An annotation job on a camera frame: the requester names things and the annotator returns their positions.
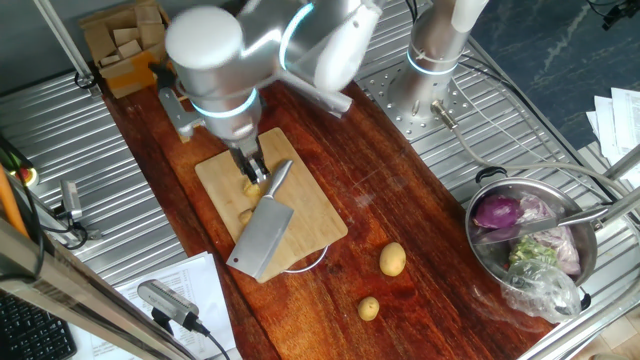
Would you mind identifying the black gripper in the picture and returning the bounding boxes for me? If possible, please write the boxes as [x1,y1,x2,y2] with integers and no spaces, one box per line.
[228,138,271,185]

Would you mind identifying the steel kitchen cleaver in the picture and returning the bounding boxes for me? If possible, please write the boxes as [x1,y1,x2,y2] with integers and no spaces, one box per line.
[225,159,295,280]

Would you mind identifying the wooden cutting board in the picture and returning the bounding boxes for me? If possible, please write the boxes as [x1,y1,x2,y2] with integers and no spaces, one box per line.
[194,127,350,285]

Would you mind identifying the roll of clear plastic bags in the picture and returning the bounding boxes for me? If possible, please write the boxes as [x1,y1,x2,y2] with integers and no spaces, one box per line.
[277,69,354,120]

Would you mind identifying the printed white paper stack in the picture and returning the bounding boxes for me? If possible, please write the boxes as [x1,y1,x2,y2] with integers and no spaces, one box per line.
[69,251,237,360]
[584,87,640,190]

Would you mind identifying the large whole potato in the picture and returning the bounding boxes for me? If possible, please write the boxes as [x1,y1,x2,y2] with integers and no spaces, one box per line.
[378,241,408,278]

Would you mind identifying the small whole potato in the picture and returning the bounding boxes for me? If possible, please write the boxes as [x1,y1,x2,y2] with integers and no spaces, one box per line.
[357,295,381,322]

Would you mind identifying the cardboard box with yellow tape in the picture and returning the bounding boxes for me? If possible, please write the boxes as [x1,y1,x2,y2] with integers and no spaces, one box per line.
[78,0,174,100]

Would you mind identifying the red emergency stop button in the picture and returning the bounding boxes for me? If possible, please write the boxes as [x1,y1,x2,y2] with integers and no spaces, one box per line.
[9,167,40,189]

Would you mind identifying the purple cabbage head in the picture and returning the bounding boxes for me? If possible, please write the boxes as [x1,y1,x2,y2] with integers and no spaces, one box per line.
[472,193,524,231]

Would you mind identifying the orange rod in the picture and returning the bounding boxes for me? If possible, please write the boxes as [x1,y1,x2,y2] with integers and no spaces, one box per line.
[0,167,29,239]

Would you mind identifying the black computer keyboard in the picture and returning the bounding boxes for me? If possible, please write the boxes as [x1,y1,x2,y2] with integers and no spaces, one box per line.
[0,292,79,360]

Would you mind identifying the green leafy vegetable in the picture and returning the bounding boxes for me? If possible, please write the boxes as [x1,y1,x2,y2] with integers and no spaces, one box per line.
[508,235,559,267]

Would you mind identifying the crumpled clear plastic bag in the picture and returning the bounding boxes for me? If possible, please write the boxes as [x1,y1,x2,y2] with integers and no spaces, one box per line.
[501,258,583,325]

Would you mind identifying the bagged purple cabbage pieces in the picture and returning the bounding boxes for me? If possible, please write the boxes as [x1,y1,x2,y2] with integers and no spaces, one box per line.
[517,193,582,277]

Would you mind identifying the slim steel kitchen knife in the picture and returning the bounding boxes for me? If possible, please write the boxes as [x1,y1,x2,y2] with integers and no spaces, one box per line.
[472,206,610,246]

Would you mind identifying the wrist camera on grey bracket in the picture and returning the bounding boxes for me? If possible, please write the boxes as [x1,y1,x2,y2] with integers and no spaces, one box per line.
[157,85,204,141]

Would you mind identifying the steel wire ring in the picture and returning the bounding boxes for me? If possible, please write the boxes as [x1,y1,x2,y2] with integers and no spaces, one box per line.
[282,244,330,275]

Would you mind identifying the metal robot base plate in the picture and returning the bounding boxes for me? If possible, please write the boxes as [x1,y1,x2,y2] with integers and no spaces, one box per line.
[357,59,481,144]

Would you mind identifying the silver depth camera on mount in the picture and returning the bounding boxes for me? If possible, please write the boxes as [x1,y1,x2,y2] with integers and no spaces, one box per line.
[53,179,104,251]
[136,278,211,337]

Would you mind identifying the grey hose with brass connector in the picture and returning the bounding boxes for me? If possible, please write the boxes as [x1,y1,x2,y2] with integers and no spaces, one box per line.
[430,98,640,201]

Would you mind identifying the wide aluminium frame beam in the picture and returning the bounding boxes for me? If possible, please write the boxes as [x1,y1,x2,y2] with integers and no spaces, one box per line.
[0,214,197,360]

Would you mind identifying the thin aluminium frame pole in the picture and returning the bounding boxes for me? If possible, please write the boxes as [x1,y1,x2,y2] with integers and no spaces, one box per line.
[32,0,101,97]

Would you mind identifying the black base cable bundle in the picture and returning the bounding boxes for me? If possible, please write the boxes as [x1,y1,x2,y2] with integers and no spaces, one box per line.
[457,57,640,221]

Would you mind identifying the steel pot with black handles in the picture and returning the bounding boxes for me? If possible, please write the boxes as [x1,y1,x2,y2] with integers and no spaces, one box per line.
[463,166,600,312]

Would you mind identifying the aluminium table edge rail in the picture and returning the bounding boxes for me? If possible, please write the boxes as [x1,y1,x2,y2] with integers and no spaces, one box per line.
[517,285,640,360]

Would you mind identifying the aluminium frame bar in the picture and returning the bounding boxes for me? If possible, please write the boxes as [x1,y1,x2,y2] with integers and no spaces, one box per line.
[601,143,640,182]
[593,185,640,227]

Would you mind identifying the black device with cables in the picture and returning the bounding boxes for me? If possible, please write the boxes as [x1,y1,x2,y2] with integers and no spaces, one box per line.
[587,0,640,32]

